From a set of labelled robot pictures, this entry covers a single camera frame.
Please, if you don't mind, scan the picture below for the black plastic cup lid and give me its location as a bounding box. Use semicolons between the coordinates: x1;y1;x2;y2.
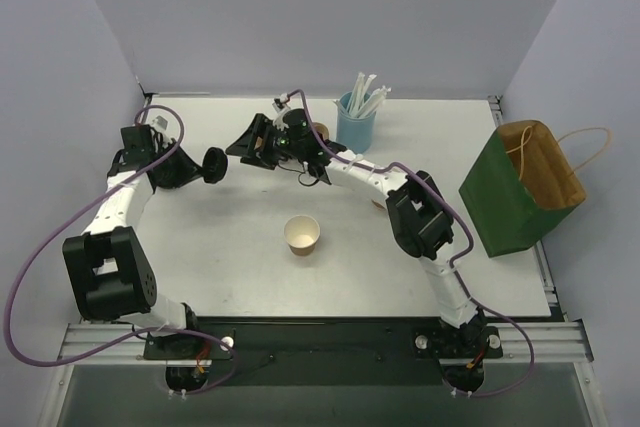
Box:
201;147;228;184

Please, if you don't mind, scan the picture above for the single brown paper cup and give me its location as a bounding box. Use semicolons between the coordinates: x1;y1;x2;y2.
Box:
284;215;321;256

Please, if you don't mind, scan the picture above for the brown paper cup stack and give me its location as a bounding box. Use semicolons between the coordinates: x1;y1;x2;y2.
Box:
312;122;330;143

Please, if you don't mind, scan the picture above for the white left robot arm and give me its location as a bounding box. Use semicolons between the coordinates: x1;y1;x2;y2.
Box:
62;117;203;358

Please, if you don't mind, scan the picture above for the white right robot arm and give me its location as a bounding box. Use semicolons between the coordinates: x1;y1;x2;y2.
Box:
225;108;486;355

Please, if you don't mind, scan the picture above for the blue straw holder cup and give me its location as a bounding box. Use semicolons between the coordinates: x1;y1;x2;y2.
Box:
336;92;376;154

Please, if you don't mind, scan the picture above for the white wrapped straw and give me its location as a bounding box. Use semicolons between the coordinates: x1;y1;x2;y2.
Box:
358;86;391;118
355;74;377;117
348;72;365;115

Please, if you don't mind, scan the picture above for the green paper bag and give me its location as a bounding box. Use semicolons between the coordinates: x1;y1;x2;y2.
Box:
459;120;613;258

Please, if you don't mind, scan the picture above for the aluminium table rail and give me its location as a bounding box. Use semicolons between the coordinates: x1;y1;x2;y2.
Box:
134;96;152;150

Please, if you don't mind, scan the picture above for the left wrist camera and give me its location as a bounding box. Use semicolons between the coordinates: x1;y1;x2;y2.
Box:
148;115;168;142

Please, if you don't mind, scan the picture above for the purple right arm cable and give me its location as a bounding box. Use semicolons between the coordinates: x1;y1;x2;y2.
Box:
287;89;539;398

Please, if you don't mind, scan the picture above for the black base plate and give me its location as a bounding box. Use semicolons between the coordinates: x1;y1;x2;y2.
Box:
143;317;503;392

